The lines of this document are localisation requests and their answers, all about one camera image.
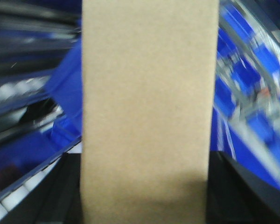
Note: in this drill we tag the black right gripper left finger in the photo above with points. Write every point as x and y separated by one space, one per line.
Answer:
56 200

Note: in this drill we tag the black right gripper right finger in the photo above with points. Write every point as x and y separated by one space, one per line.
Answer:
235 195

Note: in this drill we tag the brown cardboard box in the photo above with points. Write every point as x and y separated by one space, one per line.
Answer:
149 69

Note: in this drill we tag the white roller track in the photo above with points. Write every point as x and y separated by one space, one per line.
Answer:
23 165

